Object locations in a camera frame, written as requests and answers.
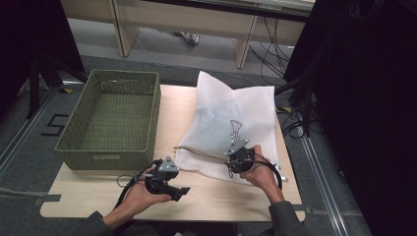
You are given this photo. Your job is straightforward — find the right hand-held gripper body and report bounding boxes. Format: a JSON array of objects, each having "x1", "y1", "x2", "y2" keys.
[{"x1": 223, "y1": 139, "x2": 257, "y2": 175}]

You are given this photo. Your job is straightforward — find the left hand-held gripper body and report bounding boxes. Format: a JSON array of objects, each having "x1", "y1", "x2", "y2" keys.
[{"x1": 145, "y1": 155, "x2": 181, "y2": 196}]

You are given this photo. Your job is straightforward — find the white mesh laundry bag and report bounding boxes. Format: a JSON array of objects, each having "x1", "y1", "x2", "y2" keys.
[{"x1": 173, "y1": 70, "x2": 283, "y2": 185}]

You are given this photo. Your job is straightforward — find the green woven basket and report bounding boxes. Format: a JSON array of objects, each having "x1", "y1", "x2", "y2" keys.
[{"x1": 54, "y1": 68, "x2": 162, "y2": 171}]

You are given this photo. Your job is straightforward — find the person's right hand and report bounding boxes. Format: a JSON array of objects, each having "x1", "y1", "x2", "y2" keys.
[{"x1": 239, "y1": 144, "x2": 283, "y2": 199}]

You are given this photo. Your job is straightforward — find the person's left hand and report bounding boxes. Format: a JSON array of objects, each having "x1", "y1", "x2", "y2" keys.
[{"x1": 122, "y1": 166, "x2": 173, "y2": 216}]

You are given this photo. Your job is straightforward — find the black stand legs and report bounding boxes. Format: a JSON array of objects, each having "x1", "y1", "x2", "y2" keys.
[
  {"x1": 28, "y1": 53, "x2": 89, "y2": 120},
  {"x1": 269, "y1": 73, "x2": 313, "y2": 138}
]

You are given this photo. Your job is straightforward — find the black curtain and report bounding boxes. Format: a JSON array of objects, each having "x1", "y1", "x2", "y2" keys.
[
  {"x1": 283, "y1": 0, "x2": 417, "y2": 236},
  {"x1": 0, "y1": 0, "x2": 87, "y2": 116}
]

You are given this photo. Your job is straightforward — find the light wooden bench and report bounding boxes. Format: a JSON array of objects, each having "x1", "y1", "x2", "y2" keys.
[{"x1": 60, "y1": 0, "x2": 316, "y2": 70}]

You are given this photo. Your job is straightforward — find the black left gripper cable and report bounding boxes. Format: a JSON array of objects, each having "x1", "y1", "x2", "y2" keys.
[{"x1": 113, "y1": 158, "x2": 164, "y2": 209}]

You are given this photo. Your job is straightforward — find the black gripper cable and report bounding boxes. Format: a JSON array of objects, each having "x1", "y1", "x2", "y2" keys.
[
  {"x1": 113, "y1": 158, "x2": 164, "y2": 209},
  {"x1": 252, "y1": 159, "x2": 284, "y2": 191}
]

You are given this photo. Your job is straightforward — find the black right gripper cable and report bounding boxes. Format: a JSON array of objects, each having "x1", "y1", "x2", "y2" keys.
[{"x1": 252, "y1": 159, "x2": 284, "y2": 191}]

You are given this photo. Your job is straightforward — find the metal floor rail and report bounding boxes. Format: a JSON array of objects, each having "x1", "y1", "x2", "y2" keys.
[
  {"x1": 298, "y1": 131, "x2": 349, "y2": 236},
  {"x1": 0, "y1": 88, "x2": 61, "y2": 178}
]

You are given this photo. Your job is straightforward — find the bundle of black floor cables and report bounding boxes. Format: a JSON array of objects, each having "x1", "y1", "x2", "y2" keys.
[{"x1": 249, "y1": 16, "x2": 313, "y2": 139}]

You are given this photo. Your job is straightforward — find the grey floor cable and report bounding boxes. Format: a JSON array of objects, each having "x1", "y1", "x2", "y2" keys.
[{"x1": 0, "y1": 186, "x2": 48, "y2": 199}]

